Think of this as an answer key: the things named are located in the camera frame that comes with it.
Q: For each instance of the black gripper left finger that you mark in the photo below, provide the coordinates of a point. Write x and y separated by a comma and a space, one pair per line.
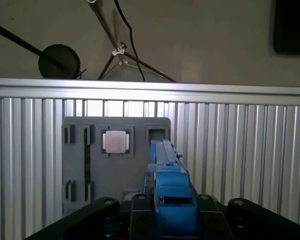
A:
140, 220

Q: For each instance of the dark flat screen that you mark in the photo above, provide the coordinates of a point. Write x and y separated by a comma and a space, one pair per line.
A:
292, 25

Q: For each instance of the black stand with round base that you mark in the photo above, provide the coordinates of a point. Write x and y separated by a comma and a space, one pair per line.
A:
57, 62

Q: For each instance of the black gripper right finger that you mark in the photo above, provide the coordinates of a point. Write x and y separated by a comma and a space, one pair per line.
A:
210, 220

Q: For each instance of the grey plastic part rack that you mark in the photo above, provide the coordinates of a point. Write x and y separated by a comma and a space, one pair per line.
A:
115, 175

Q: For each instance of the silver CPU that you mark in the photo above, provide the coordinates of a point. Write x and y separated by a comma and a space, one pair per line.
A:
115, 142

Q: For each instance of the silver tripod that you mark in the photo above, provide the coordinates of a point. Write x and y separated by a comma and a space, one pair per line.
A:
107, 27

